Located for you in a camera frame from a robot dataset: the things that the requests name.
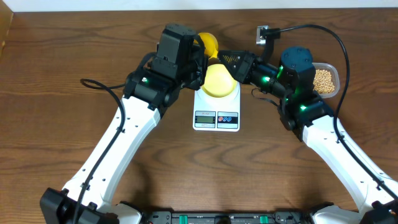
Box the yellow bowl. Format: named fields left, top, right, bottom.
left=201, top=64, right=237, bottom=98

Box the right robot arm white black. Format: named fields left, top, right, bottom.
left=218, top=47, right=397, bottom=223

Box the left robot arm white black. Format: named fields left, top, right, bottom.
left=40, top=24, right=208, bottom=223

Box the yellow measuring scoop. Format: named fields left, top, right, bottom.
left=192, top=32, right=219, bottom=60

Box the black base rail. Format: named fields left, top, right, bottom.
left=139, top=211, right=313, bottom=224

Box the white digital kitchen scale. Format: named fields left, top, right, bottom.
left=192, top=84, right=241, bottom=132

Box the clear container of soybeans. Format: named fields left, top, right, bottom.
left=313, top=63, right=340, bottom=98

